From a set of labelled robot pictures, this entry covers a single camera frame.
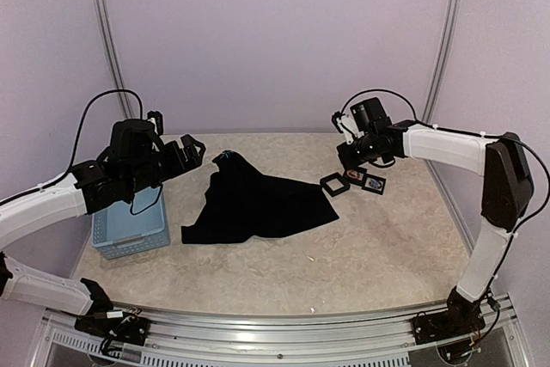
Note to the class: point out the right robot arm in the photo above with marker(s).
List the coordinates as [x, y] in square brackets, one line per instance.
[371, 136]

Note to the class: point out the starry night blue brooch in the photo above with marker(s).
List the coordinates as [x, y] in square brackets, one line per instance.
[374, 183]

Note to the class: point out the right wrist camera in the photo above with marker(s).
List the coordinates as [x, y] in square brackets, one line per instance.
[345, 125]

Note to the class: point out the right aluminium corner post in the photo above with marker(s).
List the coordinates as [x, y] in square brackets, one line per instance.
[443, 52]

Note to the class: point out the black square frame middle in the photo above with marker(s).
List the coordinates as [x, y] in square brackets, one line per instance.
[360, 182]

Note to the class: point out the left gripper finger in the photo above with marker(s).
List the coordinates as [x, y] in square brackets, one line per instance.
[192, 148]
[189, 160]

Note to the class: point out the black square frame far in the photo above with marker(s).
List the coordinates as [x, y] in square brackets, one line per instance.
[368, 188]

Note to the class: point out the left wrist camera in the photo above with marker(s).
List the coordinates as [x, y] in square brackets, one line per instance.
[156, 118]

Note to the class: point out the orange portrait brooch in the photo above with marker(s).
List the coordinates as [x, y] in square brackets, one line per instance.
[355, 175]

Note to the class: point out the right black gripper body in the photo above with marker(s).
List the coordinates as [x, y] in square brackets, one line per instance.
[352, 160]

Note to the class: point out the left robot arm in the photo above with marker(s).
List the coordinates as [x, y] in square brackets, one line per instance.
[135, 159]

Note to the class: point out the aluminium front rail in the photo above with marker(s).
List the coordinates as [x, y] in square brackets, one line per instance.
[177, 338]

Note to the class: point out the black garment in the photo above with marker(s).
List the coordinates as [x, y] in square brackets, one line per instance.
[241, 203]

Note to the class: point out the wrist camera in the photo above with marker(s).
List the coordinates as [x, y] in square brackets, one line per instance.
[345, 125]
[156, 118]

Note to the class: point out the black square frame near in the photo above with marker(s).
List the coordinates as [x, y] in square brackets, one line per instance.
[335, 184]

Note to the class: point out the left aluminium corner post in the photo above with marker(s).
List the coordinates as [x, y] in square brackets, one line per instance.
[107, 39]

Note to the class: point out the aluminium corner post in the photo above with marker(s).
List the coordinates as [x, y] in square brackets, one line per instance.
[443, 52]
[107, 39]

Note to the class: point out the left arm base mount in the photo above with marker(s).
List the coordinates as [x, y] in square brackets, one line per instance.
[115, 327]

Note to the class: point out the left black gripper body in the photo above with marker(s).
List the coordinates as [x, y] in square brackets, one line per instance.
[172, 168]

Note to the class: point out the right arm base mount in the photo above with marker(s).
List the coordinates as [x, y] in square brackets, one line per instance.
[461, 322]

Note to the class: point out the blue plastic basket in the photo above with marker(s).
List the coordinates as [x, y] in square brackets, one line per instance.
[124, 229]

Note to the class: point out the black square frame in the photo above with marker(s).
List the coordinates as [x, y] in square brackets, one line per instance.
[335, 184]
[360, 182]
[368, 188]

